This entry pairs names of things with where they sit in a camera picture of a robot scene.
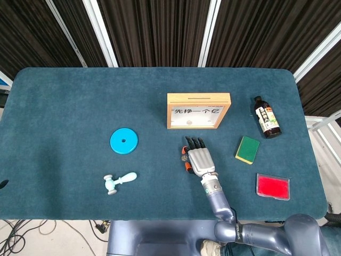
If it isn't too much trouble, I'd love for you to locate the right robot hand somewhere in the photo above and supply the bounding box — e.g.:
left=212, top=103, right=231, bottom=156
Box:
left=180, top=135, right=216, bottom=177

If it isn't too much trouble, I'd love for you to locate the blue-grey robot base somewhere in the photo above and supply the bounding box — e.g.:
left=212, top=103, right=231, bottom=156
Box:
left=106, top=220, right=222, bottom=256

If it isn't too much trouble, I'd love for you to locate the green and yellow sponge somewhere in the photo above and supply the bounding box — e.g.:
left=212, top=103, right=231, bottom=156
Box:
left=234, top=136, right=261, bottom=165

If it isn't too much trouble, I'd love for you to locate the blue disc with hole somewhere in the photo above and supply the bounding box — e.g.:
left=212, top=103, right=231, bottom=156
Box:
left=109, top=127, right=140, bottom=155

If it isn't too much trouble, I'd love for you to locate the light blue toy hammer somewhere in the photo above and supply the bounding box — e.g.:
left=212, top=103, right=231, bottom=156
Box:
left=103, top=172, right=138, bottom=196

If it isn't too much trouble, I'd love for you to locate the red card in clear case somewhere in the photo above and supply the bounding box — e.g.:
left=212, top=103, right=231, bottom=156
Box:
left=256, top=173, right=291, bottom=201

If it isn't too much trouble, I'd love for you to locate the dark sauce bottle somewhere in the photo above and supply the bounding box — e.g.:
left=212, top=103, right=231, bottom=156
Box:
left=253, top=95, right=282, bottom=139

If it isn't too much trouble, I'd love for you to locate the beige shoe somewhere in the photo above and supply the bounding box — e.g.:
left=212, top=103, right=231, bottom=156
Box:
left=199, top=239, right=223, bottom=256

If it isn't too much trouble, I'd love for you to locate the blue jeans leg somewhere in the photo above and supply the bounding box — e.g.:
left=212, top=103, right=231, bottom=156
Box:
left=221, top=241, right=267, bottom=256

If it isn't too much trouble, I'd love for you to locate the white and blue box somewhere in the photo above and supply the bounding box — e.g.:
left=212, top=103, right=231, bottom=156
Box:
left=0, top=70, right=13, bottom=94

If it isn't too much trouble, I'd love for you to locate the black power plug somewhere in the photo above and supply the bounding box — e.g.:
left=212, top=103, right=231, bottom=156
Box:
left=93, top=220, right=110, bottom=235

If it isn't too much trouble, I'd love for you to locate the blue velvet table cloth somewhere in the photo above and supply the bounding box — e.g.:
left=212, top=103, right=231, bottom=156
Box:
left=0, top=66, right=329, bottom=221

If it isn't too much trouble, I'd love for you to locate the dark pleated curtain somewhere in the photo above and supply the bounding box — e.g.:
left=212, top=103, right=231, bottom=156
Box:
left=0, top=0, right=341, bottom=118

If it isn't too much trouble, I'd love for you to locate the white slanted metal beam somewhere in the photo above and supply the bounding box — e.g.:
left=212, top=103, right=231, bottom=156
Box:
left=293, top=22, right=341, bottom=83

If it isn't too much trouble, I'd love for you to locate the wide white metal pole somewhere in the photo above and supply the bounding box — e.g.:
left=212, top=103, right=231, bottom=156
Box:
left=82, top=0, right=119, bottom=68

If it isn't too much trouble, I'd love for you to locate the thin grey metal pole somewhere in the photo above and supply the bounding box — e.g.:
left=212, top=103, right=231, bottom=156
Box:
left=45, top=0, right=88, bottom=68

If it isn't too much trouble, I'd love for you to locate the black floor cable bundle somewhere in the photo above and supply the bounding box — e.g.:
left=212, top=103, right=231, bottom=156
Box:
left=0, top=219, right=58, bottom=256

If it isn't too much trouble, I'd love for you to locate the wooden money box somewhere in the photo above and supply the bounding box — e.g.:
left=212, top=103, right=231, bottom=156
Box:
left=167, top=92, right=232, bottom=130

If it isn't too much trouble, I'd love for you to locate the aluminium rail frame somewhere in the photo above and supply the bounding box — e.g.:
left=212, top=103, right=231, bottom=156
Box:
left=305, top=110, right=341, bottom=171

